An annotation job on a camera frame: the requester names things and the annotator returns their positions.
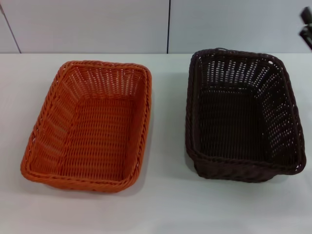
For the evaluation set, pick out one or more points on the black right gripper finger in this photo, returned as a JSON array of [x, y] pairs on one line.
[[308, 17], [307, 39]]

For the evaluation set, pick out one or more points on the dark brown woven basket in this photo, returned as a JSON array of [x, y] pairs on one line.
[[231, 126]]

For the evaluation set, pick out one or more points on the orange woven basket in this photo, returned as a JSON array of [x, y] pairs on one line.
[[97, 136]]

